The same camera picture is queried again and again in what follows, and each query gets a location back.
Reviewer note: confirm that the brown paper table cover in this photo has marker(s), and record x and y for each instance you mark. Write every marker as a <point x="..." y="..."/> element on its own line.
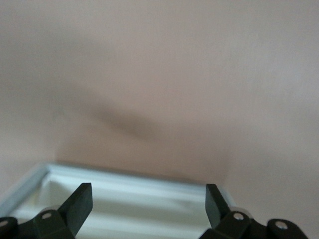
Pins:
<point x="159" y="74"/>

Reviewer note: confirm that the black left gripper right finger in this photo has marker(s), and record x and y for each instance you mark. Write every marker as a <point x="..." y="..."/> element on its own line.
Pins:
<point x="216" y="211"/>

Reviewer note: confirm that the white tray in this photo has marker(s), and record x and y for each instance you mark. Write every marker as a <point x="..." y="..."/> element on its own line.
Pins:
<point x="139" y="206"/>

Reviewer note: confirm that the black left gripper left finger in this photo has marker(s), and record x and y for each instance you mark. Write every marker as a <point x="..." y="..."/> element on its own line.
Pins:
<point x="74" y="209"/>

